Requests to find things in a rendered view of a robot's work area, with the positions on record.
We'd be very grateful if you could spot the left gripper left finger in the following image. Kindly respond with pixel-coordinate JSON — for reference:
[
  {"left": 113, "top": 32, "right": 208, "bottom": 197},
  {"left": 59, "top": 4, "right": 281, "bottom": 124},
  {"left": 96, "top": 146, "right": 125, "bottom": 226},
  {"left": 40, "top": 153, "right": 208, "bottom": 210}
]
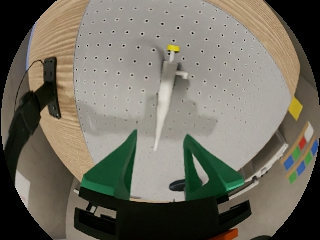
[{"left": 80, "top": 129, "right": 138, "bottom": 200}]

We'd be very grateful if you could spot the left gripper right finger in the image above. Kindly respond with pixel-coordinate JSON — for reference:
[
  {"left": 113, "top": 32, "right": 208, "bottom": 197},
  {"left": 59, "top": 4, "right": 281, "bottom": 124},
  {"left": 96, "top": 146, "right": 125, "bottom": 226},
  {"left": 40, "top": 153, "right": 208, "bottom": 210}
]
[{"left": 183, "top": 134, "right": 244, "bottom": 201}]

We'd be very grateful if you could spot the grey pipette with yellow button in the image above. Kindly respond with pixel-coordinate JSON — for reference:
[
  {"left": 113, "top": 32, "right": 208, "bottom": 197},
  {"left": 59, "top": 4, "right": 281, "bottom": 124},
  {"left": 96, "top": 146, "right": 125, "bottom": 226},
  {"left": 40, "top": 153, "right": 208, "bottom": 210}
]
[{"left": 154, "top": 45, "right": 188, "bottom": 151}]

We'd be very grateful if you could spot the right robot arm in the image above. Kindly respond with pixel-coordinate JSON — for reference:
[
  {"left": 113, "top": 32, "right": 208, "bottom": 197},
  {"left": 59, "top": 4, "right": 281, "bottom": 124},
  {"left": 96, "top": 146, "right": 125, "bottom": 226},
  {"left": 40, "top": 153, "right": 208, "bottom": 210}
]
[{"left": 87, "top": 202, "right": 98, "bottom": 214}]

